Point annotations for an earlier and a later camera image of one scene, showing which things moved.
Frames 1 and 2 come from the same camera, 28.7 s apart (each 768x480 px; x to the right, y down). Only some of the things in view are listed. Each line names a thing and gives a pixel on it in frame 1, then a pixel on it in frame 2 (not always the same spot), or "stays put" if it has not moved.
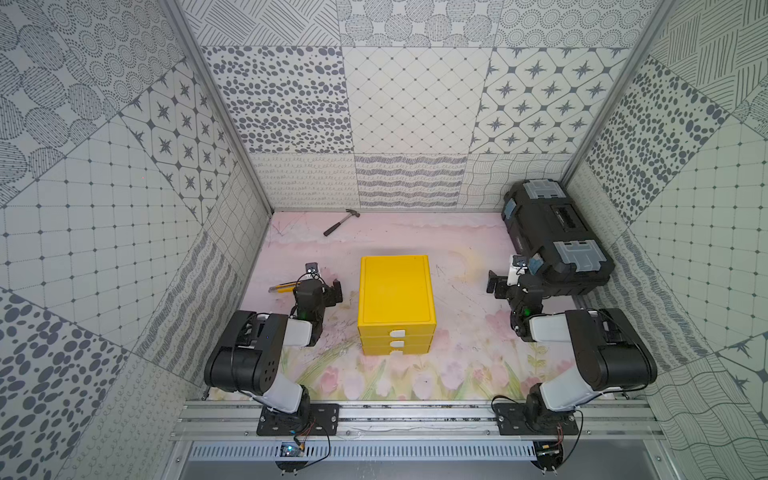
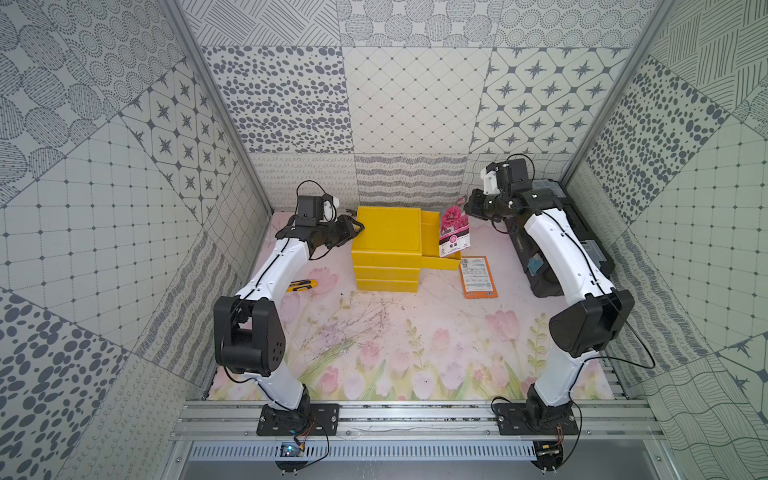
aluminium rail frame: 217,419 stays put
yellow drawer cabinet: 396,304 to 387,253
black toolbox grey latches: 544,225 stays put
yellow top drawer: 397,330 to 430,244
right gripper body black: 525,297 to 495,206
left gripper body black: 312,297 to 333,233
